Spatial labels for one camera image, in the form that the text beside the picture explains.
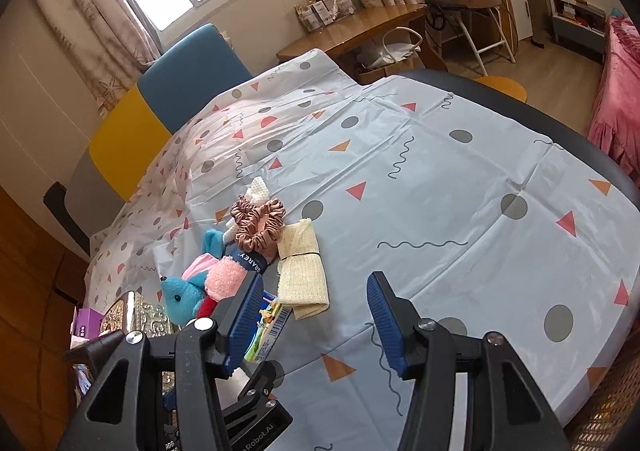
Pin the wooden wardrobe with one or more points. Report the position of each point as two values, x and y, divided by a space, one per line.
30 311

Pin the pink bed cover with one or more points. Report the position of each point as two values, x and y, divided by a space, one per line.
617 96

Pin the wooden side table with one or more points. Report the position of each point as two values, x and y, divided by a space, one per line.
360 28

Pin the patterned white tablecloth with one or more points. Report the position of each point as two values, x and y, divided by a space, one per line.
425 191

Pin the dusty pink scrunchie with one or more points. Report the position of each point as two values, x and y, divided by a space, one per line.
265 231
244 207

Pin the cream knitted cloth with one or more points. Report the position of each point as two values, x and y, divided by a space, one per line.
300 271

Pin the multicolour sofa backrest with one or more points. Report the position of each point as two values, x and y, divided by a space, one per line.
165 96

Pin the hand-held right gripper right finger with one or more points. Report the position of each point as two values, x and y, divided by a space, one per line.
384 326

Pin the ornate metal tissue box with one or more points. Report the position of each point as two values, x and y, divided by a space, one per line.
142 313

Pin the group of small boxes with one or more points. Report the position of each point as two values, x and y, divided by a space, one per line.
325 11

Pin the pink fuzzy sock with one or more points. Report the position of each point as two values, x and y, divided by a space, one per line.
225 278

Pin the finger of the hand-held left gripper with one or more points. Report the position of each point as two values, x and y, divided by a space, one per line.
262 383

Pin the white low shelf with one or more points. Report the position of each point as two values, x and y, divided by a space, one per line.
575 18

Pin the purple carton box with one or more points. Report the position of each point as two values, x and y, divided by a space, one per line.
86 322

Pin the wicker chair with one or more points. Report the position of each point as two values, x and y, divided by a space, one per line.
607 406

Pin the round wooden stool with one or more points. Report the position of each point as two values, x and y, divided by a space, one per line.
502 88

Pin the blue plush toy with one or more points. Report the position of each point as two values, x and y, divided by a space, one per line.
182 298

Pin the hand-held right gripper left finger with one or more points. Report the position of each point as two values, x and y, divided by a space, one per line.
246 318

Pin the blue tissue packet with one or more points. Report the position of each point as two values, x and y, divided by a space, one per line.
270 328

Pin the white work glove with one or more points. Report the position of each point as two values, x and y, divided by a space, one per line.
257 188

